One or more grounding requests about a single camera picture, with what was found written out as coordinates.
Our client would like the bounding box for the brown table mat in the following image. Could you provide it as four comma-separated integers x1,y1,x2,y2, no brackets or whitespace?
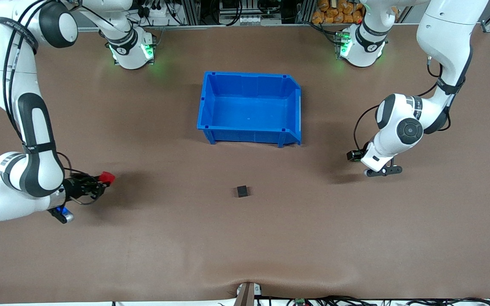
0,23,490,304

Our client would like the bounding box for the brown camera mount post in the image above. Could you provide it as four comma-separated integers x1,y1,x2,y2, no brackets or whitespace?
236,282,263,306

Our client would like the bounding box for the white power strip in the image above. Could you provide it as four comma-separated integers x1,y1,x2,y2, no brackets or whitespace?
140,0,173,20

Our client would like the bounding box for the blue plastic storage bin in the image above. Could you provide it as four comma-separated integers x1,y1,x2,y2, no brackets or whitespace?
197,71,303,148

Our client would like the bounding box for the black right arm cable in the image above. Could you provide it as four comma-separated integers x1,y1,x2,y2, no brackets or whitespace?
2,0,101,207

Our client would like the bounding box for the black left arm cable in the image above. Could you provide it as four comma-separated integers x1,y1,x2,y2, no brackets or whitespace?
353,55,452,151

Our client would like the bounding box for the orange snack bag pile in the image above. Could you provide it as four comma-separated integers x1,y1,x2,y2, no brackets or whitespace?
312,0,365,25

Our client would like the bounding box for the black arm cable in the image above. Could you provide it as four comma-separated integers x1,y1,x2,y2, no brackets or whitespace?
353,55,452,151
2,0,101,207

